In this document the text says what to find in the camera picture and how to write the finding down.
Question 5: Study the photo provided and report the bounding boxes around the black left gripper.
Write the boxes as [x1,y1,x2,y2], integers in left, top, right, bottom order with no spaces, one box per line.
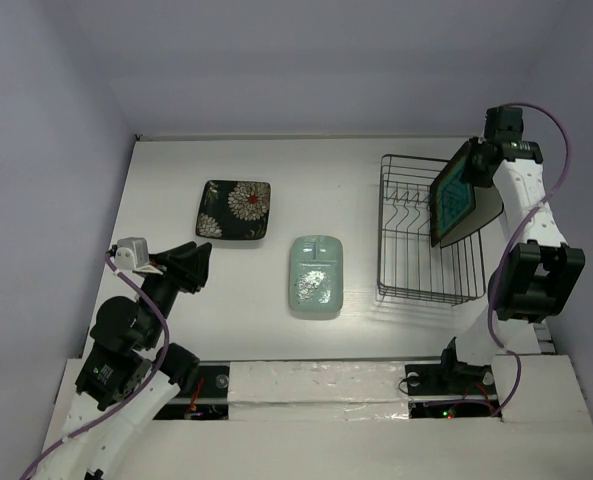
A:
[141,239,213,345]

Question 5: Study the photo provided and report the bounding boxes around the white round plate black rim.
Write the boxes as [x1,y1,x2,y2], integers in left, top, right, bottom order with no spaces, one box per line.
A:
[439,186,504,248]

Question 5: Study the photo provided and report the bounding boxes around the teal green square plate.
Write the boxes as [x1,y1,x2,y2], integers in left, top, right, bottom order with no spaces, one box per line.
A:
[429,140,476,248]

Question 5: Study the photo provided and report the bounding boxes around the light blue patterned plate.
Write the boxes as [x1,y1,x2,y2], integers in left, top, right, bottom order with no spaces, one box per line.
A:
[288,235,344,320]

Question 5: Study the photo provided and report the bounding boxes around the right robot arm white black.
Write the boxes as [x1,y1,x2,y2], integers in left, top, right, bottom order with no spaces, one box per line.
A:
[436,102,585,392]

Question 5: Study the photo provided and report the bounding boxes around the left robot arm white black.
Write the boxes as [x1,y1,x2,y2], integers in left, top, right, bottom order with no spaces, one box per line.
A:
[22,237,212,479]

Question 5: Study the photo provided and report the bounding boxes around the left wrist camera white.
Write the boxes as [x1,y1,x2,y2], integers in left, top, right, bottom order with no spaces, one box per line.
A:
[110,237,163,275]

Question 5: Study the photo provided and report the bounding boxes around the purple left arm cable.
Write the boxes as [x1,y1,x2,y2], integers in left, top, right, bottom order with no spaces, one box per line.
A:
[20,252,171,480]

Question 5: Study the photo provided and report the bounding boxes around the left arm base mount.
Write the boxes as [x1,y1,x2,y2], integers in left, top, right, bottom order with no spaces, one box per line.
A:
[154,362,230,421]

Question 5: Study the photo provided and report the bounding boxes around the grey wire dish rack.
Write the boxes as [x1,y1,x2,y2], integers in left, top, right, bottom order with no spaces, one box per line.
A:
[377,154,487,306]

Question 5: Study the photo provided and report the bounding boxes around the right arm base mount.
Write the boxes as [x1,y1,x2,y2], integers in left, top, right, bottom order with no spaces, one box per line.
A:
[397,338,500,419]

